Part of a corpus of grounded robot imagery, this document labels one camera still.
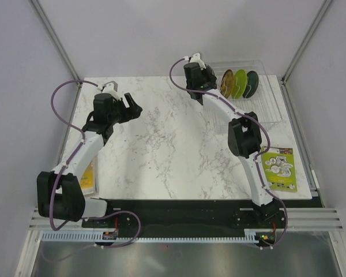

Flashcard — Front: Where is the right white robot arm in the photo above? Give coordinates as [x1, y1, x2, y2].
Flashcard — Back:
[183, 62, 278, 227]

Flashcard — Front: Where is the white slotted cable duct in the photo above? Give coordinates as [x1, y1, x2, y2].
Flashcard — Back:
[40, 230, 265, 244]

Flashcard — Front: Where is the yellow white booklet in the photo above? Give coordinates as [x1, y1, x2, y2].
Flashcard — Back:
[80, 158, 99, 196]

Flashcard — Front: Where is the purple cable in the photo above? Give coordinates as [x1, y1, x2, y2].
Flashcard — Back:
[47, 80, 142, 262]
[169, 56, 289, 250]

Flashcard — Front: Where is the lime green plate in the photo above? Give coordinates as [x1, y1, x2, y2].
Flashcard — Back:
[231, 69, 247, 99]

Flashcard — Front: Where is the green printed booklet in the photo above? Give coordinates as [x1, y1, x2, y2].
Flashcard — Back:
[261, 147, 298, 193]

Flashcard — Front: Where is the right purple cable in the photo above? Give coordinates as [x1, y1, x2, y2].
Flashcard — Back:
[169, 56, 289, 250]

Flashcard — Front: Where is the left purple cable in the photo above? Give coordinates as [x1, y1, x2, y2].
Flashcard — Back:
[47, 80, 142, 262]

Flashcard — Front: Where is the dark green plate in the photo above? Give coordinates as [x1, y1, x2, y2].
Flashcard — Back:
[242, 70, 259, 99]

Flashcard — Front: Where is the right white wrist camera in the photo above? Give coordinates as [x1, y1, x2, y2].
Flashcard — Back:
[183, 53, 207, 70]

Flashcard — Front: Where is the white wire dish rack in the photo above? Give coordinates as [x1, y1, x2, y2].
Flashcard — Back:
[209, 59, 283, 131]

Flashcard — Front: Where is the aluminium frame rail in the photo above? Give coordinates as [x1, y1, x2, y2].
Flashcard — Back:
[29, 208, 343, 231]

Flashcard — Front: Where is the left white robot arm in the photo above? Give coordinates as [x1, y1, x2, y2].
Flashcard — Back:
[36, 93, 142, 227]

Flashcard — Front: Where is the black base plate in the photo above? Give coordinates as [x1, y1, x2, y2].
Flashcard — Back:
[82, 200, 286, 237]

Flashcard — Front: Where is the yellow patterned plate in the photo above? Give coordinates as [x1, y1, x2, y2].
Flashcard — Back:
[220, 69, 234, 99]

